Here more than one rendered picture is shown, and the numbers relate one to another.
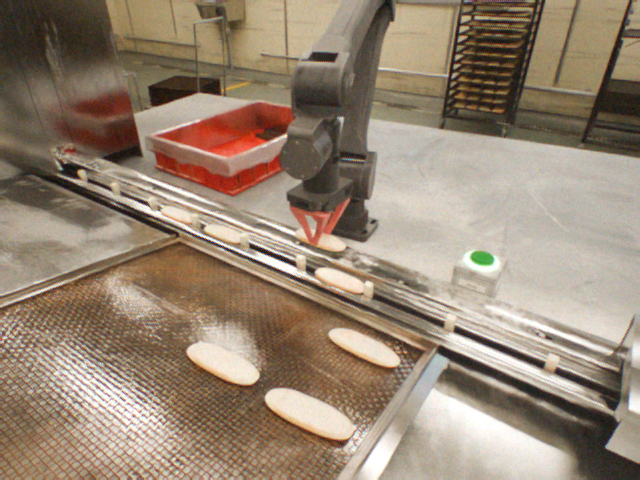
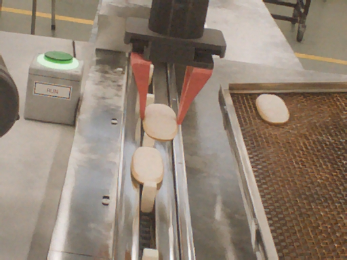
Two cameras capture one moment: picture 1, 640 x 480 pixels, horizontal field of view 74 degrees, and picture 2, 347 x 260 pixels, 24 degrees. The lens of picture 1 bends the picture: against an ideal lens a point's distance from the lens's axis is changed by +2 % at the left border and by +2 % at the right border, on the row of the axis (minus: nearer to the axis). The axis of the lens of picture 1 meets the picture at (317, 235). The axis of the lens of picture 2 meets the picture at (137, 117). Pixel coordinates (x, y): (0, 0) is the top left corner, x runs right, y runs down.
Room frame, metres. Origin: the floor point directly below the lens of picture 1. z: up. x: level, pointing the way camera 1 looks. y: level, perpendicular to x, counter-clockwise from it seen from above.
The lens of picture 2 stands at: (1.11, 0.62, 1.23)
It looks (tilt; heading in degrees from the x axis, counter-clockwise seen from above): 21 degrees down; 233
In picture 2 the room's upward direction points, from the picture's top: 10 degrees clockwise
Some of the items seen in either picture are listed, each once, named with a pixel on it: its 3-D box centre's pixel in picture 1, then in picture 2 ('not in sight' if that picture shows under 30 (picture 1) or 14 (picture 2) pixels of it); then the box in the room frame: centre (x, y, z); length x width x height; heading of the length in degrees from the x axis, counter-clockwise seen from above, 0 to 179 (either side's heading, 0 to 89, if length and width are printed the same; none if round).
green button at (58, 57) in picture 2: (481, 260); (57, 60); (0.59, -0.28, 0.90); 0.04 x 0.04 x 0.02
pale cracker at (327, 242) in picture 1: (319, 238); (160, 119); (0.61, 0.00, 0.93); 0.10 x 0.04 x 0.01; 56
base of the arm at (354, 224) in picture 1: (348, 212); not in sight; (0.82, -0.07, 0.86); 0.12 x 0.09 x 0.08; 62
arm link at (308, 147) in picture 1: (315, 123); not in sight; (0.57, 0.00, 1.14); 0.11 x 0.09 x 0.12; 163
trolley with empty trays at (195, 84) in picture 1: (185, 72); not in sight; (4.29, 1.27, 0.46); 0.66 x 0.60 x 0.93; 73
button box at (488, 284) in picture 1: (474, 287); (54, 99); (0.58, -0.27, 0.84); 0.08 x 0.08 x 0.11; 56
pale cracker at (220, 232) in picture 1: (223, 232); not in sight; (0.74, 0.19, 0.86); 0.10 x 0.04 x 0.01; 56
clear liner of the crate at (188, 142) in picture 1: (248, 139); not in sight; (1.24, 0.21, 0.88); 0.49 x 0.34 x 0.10; 145
